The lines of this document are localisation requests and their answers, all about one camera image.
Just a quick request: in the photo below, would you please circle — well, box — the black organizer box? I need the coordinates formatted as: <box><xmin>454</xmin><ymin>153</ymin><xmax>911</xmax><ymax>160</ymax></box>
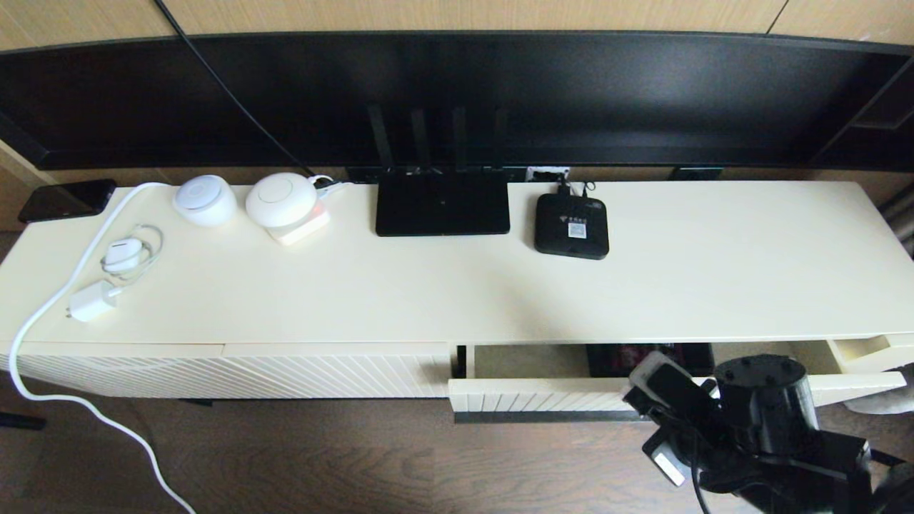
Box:
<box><xmin>586</xmin><ymin>343</ymin><xmax>715</xmax><ymax>378</ymax></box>

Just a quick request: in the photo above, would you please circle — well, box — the black furniture foot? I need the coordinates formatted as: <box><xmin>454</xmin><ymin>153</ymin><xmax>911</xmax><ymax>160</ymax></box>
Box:
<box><xmin>0</xmin><ymin>410</ymin><xmax>48</xmax><ymax>430</ymax></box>

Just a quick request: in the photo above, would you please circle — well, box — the black router with antennas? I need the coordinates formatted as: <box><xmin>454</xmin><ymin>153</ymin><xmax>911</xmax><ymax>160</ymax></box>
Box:
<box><xmin>366</xmin><ymin>104</ymin><xmax>512</xmax><ymax>237</ymax></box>

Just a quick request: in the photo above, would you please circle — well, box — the large white dome device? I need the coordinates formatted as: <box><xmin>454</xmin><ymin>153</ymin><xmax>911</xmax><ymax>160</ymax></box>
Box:
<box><xmin>245</xmin><ymin>171</ymin><xmax>318</xmax><ymax>229</ymax></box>

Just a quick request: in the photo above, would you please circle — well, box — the cream ribbed drawer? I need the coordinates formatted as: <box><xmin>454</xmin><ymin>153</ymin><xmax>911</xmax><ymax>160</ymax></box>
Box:
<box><xmin>448</xmin><ymin>341</ymin><xmax>908</xmax><ymax>423</ymax></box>

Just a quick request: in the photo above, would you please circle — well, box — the white power adapter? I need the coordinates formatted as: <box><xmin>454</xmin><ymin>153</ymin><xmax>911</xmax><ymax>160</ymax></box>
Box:
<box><xmin>66</xmin><ymin>279</ymin><xmax>124</xmax><ymax>323</ymax></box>

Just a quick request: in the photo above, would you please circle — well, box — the white ribbed sideboard cabinet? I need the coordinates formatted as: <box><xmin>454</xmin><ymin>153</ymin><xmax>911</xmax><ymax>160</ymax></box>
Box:
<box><xmin>0</xmin><ymin>178</ymin><xmax>914</xmax><ymax>400</ymax></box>

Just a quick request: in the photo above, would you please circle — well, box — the pinkish white square base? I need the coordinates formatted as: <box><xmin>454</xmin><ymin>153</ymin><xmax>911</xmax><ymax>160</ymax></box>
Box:
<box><xmin>268</xmin><ymin>203</ymin><xmax>331</xmax><ymax>247</ymax></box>

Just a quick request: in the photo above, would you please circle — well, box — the black set-top box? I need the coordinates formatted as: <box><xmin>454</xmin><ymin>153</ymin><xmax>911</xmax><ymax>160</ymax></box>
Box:
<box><xmin>534</xmin><ymin>193</ymin><xmax>611</xmax><ymax>261</ymax></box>

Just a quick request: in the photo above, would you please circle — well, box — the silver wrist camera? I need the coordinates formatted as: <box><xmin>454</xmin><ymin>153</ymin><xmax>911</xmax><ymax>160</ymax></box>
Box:
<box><xmin>628</xmin><ymin>352</ymin><xmax>676</xmax><ymax>392</ymax></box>

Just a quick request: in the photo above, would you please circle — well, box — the black smartphone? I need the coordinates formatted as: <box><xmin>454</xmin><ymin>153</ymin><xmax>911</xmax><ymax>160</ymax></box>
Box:
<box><xmin>18</xmin><ymin>177</ymin><xmax>117</xmax><ymax>222</ymax></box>

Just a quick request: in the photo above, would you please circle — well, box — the cream ribbed cabinet front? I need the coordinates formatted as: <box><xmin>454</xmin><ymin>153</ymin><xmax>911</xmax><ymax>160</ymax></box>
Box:
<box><xmin>0</xmin><ymin>341</ymin><xmax>228</xmax><ymax>398</ymax></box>
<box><xmin>223</xmin><ymin>340</ymin><xmax>455</xmax><ymax>398</ymax></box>

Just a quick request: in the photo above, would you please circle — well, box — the thick white power cable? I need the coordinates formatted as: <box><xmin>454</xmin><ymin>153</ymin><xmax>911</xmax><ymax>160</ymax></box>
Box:
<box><xmin>9</xmin><ymin>180</ymin><xmax>199</xmax><ymax>514</ymax></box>

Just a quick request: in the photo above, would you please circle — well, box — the white oval charger with cord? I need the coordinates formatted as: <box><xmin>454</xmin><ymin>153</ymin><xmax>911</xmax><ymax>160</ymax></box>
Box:
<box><xmin>100</xmin><ymin>223</ymin><xmax>165</xmax><ymax>281</ymax></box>

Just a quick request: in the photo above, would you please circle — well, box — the thin black hanging cable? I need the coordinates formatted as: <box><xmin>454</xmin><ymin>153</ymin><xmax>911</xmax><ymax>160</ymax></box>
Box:
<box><xmin>156</xmin><ymin>0</ymin><xmax>316</xmax><ymax>176</ymax></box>

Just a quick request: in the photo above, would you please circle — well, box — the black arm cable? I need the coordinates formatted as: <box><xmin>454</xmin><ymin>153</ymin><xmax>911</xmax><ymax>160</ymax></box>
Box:
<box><xmin>689</xmin><ymin>457</ymin><xmax>715</xmax><ymax>514</ymax></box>

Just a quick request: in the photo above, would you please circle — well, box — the small white round speaker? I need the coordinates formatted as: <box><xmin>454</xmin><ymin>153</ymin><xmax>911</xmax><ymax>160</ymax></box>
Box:
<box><xmin>172</xmin><ymin>173</ymin><xmax>238</xmax><ymax>227</ymax></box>

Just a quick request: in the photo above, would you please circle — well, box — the grey white fluffy bundle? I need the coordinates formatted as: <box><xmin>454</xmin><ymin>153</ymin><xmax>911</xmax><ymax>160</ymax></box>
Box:
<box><xmin>843</xmin><ymin>385</ymin><xmax>914</xmax><ymax>416</ymax></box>

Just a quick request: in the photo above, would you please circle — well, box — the grey pleated curtain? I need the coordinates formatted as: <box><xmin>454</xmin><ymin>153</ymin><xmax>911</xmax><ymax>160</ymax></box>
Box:
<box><xmin>877</xmin><ymin>182</ymin><xmax>914</xmax><ymax>258</ymax></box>

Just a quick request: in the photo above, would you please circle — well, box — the large black flat television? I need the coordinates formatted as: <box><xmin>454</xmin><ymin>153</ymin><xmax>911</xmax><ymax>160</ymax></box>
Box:
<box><xmin>0</xmin><ymin>29</ymin><xmax>914</xmax><ymax>172</ymax></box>

